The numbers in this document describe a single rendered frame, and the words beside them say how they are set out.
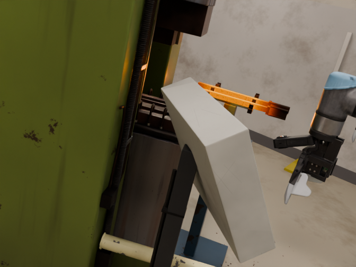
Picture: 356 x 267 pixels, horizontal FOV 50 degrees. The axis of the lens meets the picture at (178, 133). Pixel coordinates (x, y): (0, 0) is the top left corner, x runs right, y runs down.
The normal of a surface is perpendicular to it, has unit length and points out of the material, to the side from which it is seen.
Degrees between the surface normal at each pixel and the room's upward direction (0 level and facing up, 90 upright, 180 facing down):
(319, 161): 90
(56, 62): 90
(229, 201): 90
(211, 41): 90
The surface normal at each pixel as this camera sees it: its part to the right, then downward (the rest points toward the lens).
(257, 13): -0.57, 0.16
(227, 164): 0.25, 0.39
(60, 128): -0.17, 0.30
